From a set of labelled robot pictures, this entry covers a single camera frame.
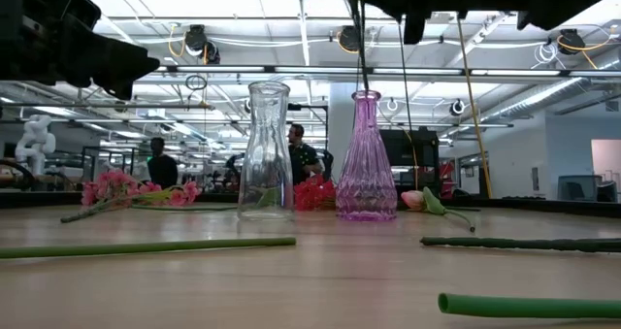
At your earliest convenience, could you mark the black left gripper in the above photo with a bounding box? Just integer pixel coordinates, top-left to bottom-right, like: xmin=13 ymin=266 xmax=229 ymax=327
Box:
xmin=23 ymin=0 xmax=161 ymax=101

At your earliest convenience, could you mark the pink artificial flower bunch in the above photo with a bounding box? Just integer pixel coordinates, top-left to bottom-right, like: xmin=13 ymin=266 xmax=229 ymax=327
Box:
xmin=60 ymin=169 xmax=203 ymax=224

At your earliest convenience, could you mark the pink artificial tulip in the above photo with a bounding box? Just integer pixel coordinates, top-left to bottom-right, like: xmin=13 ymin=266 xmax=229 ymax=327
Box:
xmin=0 ymin=236 xmax=298 ymax=260
xmin=400 ymin=186 xmax=477 ymax=234

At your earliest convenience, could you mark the red artificial flower bunch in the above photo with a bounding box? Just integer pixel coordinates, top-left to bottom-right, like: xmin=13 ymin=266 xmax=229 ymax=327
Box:
xmin=130 ymin=175 xmax=338 ymax=213

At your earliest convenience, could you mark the white artificial flower bunch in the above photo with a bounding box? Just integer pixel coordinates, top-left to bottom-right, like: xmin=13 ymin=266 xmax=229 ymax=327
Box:
xmin=419 ymin=235 xmax=621 ymax=253

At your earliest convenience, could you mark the red artificial tulip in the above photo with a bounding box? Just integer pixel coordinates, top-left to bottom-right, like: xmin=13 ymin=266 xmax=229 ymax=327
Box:
xmin=437 ymin=292 xmax=621 ymax=319

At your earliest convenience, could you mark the purple ribbed glass vase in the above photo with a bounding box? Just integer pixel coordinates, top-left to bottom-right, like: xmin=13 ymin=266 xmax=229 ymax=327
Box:
xmin=335 ymin=89 xmax=399 ymax=222

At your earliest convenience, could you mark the clear glass vase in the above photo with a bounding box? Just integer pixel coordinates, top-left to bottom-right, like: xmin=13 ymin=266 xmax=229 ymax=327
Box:
xmin=236 ymin=80 xmax=296 ymax=222

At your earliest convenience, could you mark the long LED light bar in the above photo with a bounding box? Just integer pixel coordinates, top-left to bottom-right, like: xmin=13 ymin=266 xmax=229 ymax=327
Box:
xmin=154 ymin=65 xmax=621 ymax=77

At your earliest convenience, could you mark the person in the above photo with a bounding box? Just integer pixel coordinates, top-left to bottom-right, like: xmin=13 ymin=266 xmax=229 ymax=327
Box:
xmin=286 ymin=123 xmax=324 ymax=185
xmin=147 ymin=137 xmax=180 ymax=190

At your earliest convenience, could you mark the white robot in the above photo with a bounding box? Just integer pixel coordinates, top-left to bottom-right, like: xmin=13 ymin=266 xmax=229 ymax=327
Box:
xmin=14 ymin=114 xmax=57 ymax=176

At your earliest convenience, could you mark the black equipment cabinet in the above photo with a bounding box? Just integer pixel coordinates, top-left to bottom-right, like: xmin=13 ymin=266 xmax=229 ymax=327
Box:
xmin=379 ymin=127 xmax=441 ymax=194

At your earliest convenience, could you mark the red equipment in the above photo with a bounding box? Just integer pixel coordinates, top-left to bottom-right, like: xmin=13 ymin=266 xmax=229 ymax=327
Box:
xmin=439 ymin=161 xmax=457 ymax=199

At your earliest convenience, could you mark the thin black hanging cable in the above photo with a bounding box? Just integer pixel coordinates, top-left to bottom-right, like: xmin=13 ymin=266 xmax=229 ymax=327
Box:
xmin=349 ymin=0 xmax=370 ymax=93

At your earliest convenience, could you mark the black frame workstation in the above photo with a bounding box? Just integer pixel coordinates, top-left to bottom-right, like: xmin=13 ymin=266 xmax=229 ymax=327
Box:
xmin=80 ymin=146 xmax=147 ymax=182

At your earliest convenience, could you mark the yellow hanging cable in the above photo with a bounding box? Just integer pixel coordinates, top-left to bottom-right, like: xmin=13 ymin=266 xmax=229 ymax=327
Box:
xmin=455 ymin=16 xmax=494 ymax=199

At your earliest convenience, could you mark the black metal table frame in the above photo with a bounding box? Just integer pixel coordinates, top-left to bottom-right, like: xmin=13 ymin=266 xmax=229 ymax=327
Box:
xmin=0 ymin=188 xmax=621 ymax=219

